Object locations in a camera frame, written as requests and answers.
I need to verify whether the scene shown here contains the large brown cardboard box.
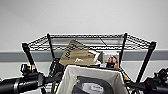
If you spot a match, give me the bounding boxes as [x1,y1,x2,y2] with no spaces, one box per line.
[58,38,98,68]

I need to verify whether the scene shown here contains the white box with picture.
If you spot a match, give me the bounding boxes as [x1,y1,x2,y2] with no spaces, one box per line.
[101,51,121,70]

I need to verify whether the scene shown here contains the black wire shelf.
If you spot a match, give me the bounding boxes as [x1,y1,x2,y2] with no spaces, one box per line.
[21,31,158,94]

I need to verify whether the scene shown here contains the black bag white print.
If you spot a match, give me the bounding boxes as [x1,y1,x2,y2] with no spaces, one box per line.
[48,58,66,76]

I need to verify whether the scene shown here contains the pale woven basket dark spots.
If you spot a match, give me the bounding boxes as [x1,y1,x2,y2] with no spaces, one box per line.
[55,63,130,94]

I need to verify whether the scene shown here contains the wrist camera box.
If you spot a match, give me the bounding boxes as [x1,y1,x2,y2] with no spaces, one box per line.
[19,62,38,75]
[153,67,168,81]

